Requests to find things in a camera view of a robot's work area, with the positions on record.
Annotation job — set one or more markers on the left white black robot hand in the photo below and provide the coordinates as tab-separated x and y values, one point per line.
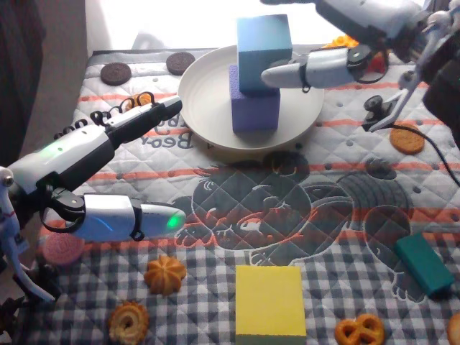
61	158

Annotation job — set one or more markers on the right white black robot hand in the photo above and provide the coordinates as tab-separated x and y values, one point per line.
366	14

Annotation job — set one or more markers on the blue cube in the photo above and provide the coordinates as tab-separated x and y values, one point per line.
262	46

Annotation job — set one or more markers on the purple cube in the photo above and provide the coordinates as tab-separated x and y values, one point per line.
255	111

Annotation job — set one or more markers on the white round plate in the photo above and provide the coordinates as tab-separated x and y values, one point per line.
201	104

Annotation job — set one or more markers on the orange green red brick toy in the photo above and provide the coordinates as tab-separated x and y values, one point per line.
341	41

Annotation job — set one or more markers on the pink round cookie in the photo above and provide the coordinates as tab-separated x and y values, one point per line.
63	249

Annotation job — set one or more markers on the chocolate sandwich cookie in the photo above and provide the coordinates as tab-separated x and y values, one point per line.
179	63
115	73

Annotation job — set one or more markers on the small swirl butter cookie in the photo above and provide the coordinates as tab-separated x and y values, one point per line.
145	98

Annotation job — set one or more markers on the dark grey curtain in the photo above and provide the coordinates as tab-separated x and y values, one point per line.
19	54

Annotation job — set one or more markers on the round orange biscuit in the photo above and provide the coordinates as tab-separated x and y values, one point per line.
406	140

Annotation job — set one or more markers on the flower-shaped butter cookie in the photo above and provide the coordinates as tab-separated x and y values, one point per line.
164	275

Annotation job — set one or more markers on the grey quilt with bear print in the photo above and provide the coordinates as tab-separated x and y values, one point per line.
251	215

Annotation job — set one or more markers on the yellow block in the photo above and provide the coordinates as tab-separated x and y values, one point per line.
269	302

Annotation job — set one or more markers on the green block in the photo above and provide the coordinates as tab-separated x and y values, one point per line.
424	266

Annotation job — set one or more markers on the pretzel-shaped cookie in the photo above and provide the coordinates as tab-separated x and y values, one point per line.
359	330

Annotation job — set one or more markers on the pale round cookie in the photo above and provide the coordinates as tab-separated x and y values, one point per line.
454	328

